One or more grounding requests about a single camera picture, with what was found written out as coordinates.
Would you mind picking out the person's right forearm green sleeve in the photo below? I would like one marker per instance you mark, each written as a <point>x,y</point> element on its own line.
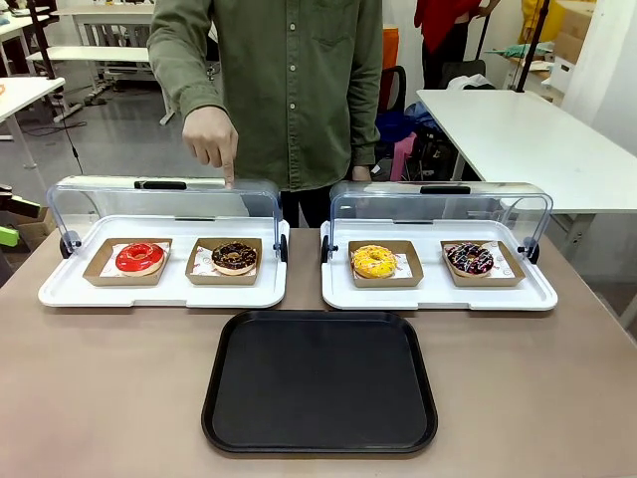
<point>191,65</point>

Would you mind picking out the person's left forearm green sleeve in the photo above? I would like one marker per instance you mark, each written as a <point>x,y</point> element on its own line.
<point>367,99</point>

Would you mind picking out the brown cardboard food tray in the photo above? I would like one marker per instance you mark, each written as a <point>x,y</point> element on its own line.
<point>515,276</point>
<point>196,276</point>
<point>415,279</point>
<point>97,274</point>

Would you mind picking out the red glazed donut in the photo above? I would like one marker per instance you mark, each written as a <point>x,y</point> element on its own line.
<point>124,261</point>

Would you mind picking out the chocolate donut with sprinkles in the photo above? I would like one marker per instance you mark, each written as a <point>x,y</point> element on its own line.
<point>248,259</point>

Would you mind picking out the black serving tray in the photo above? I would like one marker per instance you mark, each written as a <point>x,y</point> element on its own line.
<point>318,383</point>

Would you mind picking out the yellow glazed donut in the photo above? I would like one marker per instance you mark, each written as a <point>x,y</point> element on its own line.
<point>362,264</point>

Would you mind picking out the dark donut with pink stripes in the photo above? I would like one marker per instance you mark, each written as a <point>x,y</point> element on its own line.
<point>455,261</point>

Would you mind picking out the person's right hand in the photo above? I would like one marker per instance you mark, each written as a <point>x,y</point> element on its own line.
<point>209,137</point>

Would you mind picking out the person's left hand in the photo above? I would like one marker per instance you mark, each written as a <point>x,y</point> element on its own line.
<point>360,173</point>

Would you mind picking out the small brown cardboard box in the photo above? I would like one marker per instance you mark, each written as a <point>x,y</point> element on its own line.
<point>37,231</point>

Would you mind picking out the white printed paper liner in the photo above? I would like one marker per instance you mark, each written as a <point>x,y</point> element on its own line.
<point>108,269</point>
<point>502,264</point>
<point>405,266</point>
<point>204,264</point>

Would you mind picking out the small white table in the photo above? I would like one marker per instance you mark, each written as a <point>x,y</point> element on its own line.
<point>22,94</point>

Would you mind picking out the clear display case lid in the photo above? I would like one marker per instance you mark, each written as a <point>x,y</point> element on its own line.
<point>164,199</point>
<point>448,206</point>

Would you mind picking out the white display case base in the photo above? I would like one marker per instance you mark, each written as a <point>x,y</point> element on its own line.
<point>438,299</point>
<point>164,296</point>

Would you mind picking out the white desk with shelf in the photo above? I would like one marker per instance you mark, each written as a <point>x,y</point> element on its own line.
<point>99,52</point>

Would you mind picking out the person's black trousers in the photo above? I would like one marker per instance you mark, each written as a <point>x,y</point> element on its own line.
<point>303,209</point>

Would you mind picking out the person's torso green shirt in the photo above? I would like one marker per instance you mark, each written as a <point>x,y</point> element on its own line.
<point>293,89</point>

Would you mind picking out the pink cloth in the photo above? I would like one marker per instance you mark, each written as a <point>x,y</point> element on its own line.
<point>402,157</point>

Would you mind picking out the blue bag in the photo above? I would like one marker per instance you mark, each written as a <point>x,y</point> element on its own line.
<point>398,124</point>

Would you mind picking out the black office chair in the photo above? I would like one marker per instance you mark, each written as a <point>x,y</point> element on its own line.
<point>395,89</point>

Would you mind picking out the person in red top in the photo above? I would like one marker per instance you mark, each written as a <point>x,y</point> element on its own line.
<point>445,30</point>

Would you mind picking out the large white table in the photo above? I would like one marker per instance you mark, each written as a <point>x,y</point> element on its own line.
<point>537,144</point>

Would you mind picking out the black pole stand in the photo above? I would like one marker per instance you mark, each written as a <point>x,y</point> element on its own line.
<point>532,45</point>

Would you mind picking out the white storage box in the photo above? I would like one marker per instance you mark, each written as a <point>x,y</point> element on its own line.
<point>562,74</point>

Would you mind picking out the large brown cardboard box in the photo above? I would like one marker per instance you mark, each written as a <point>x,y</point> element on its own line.
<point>577,25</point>

